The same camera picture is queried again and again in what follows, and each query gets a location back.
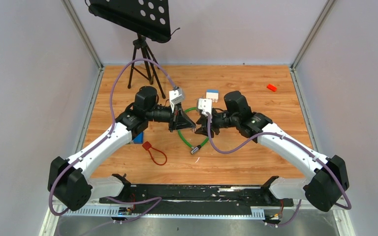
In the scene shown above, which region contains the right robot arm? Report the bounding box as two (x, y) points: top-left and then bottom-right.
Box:
(196, 90), (352, 212)

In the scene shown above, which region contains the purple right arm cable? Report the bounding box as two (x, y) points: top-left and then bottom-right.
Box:
(207, 112), (352, 228)

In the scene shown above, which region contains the black perforated stand tray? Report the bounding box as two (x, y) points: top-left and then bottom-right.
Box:
(87, 0), (173, 43)

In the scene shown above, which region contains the green cable lock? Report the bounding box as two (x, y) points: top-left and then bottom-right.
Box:
(177, 107), (210, 155)

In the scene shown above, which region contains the black tripod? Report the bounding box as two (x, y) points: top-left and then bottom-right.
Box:
(127, 34), (166, 99)

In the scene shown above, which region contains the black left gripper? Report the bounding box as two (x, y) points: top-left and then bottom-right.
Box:
(147, 102), (196, 133)

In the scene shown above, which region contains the white and blue toy brick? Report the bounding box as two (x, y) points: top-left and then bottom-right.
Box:
(206, 89), (219, 102)

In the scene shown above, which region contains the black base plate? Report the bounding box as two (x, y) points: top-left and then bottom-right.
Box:
(116, 184), (293, 214)

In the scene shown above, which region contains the white slotted cable duct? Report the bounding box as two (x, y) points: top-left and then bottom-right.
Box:
(64, 206), (265, 220)

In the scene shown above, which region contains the small red brick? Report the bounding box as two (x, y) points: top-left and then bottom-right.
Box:
(267, 84), (277, 92)

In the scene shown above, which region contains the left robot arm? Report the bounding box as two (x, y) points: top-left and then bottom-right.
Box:
(48, 86), (196, 215)

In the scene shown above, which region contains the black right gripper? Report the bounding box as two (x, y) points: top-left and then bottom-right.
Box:
(194, 109), (239, 138)

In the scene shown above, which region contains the red cable lock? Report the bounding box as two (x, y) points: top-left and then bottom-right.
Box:
(142, 141), (168, 166)

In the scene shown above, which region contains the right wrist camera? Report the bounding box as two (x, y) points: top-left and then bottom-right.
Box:
(197, 98), (213, 117)

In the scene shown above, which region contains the blue green striped block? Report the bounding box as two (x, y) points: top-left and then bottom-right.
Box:
(130, 132), (144, 145)

